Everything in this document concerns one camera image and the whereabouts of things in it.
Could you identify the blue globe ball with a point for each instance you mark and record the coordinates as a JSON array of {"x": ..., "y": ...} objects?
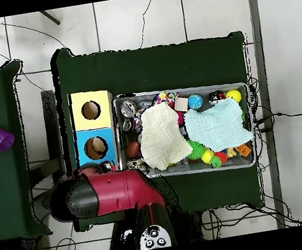
[{"x": 195, "y": 101}]

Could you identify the black furniture frame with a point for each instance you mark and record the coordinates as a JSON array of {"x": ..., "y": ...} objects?
[{"x": 51, "y": 118}]

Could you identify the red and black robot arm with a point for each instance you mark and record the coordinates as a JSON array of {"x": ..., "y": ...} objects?
[{"x": 116, "y": 190}]

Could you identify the black tripod leg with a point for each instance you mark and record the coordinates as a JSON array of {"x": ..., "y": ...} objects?
[{"x": 50, "y": 18}]

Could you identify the grey floor base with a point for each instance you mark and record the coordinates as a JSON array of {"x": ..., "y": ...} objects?
[{"x": 40, "y": 204}]

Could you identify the yellow ball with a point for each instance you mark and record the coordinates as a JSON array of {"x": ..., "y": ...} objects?
[{"x": 233, "y": 95}]

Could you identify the green spiky ball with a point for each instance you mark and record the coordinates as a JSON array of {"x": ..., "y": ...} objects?
[{"x": 196, "y": 150}]

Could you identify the dark green table cloth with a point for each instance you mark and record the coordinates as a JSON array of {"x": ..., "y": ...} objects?
[{"x": 145, "y": 69}]

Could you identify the colourful spotted cloth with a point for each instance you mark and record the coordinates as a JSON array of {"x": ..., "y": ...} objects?
[{"x": 163, "y": 97}]

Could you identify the light blue waffle cloth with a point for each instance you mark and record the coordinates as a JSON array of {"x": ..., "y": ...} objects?
[{"x": 219, "y": 125}]

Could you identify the red and black crushed can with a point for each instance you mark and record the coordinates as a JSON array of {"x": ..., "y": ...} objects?
[{"x": 215, "y": 97}]

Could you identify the clear mesh bin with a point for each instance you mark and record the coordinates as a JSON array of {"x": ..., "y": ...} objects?
[{"x": 230, "y": 163}]

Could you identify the crushed printed drink can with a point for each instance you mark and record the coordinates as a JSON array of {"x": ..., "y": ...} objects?
[{"x": 128, "y": 108}]

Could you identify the cream waffle cloth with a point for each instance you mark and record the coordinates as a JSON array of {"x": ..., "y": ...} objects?
[{"x": 161, "y": 137}]

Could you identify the brown ball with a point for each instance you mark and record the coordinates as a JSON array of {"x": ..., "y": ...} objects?
[{"x": 133, "y": 150}]

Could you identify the wooden box with three holes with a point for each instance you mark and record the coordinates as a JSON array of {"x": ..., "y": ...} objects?
[{"x": 94, "y": 122}]

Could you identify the beige foam block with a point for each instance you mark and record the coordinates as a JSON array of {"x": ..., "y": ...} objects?
[{"x": 182, "y": 104}]

